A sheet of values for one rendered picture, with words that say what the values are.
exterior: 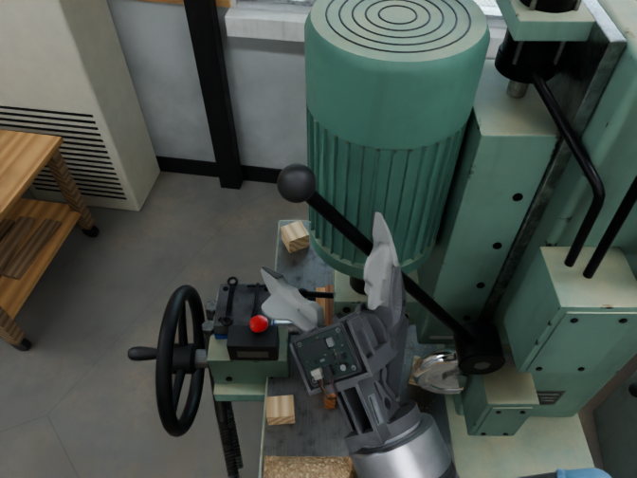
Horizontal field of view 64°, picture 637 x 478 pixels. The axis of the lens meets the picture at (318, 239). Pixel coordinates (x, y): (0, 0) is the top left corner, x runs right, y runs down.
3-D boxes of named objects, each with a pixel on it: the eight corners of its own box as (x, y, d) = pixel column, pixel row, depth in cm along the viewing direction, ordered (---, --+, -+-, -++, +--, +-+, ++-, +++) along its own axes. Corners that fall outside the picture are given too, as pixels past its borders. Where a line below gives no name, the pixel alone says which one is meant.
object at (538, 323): (501, 317, 68) (538, 245, 56) (570, 317, 68) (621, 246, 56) (517, 376, 62) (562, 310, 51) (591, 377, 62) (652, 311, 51)
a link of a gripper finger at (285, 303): (237, 273, 53) (306, 324, 49) (269, 265, 58) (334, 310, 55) (227, 298, 54) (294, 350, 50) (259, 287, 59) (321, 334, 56)
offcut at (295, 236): (281, 238, 109) (280, 227, 106) (300, 231, 111) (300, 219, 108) (289, 253, 107) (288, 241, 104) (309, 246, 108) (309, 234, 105)
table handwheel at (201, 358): (184, 432, 111) (194, 299, 119) (276, 432, 111) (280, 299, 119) (138, 443, 83) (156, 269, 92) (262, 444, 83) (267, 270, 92)
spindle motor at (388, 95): (309, 187, 77) (305, -28, 54) (426, 188, 77) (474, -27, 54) (307, 283, 66) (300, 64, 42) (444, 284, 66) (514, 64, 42)
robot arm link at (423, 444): (461, 444, 51) (379, 461, 56) (440, 397, 52) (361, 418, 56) (436, 491, 43) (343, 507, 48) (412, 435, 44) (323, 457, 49)
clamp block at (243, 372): (224, 314, 101) (217, 288, 94) (293, 315, 101) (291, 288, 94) (213, 386, 91) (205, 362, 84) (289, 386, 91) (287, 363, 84)
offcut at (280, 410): (295, 423, 84) (294, 415, 81) (267, 425, 84) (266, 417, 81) (294, 402, 86) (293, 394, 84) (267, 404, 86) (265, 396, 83)
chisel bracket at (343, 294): (332, 294, 90) (333, 266, 83) (411, 295, 90) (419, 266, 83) (333, 332, 85) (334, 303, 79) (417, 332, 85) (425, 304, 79)
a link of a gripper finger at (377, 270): (387, 221, 44) (369, 321, 46) (409, 217, 50) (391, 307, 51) (354, 213, 46) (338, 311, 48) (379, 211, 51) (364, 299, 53)
